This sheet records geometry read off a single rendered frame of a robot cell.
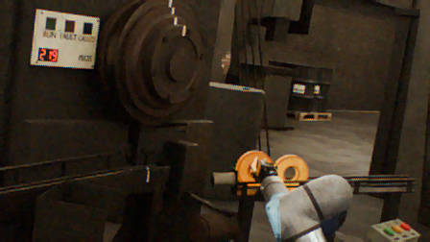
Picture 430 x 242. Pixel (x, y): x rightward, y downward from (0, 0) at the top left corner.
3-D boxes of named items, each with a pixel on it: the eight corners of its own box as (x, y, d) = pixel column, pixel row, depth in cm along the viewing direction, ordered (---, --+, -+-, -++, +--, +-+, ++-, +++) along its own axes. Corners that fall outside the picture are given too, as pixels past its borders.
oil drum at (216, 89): (163, 184, 546) (178, 78, 531) (208, 180, 589) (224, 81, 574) (219, 204, 506) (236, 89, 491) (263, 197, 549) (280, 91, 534)
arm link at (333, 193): (344, 162, 185) (329, 188, 250) (303, 182, 186) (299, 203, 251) (364, 199, 182) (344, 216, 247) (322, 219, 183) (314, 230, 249)
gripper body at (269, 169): (274, 159, 260) (283, 174, 249) (269, 178, 264) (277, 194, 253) (255, 157, 259) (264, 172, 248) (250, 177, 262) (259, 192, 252)
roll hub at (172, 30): (137, 100, 231) (147, 20, 226) (189, 102, 251) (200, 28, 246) (148, 103, 227) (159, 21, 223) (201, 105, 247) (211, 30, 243)
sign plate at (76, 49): (30, 63, 219) (35, 9, 216) (90, 68, 237) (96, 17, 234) (34, 64, 217) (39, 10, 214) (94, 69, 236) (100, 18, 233)
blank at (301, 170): (273, 153, 271) (275, 155, 268) (307, 155, 274) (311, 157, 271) (268, 189, 274) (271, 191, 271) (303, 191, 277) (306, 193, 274)
